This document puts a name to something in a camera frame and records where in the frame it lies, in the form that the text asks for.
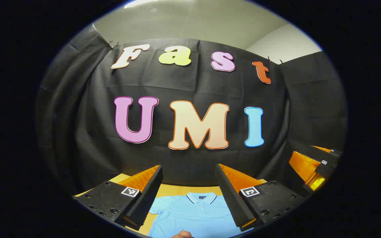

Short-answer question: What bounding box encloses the black backdrop cloth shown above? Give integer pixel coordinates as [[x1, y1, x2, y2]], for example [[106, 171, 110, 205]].
[[35, 23, 348, 199]]

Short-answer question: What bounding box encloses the light blue polo T-shirt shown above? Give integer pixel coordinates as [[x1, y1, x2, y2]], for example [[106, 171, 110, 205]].
[[148, 192, 254, 238]]

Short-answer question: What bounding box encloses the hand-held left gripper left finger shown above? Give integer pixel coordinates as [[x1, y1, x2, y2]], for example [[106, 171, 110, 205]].
[[72, 165, 163, 231]]

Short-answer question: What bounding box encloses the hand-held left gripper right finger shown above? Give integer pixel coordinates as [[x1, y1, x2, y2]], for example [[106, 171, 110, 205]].
[[215, 163, 307, 232]]

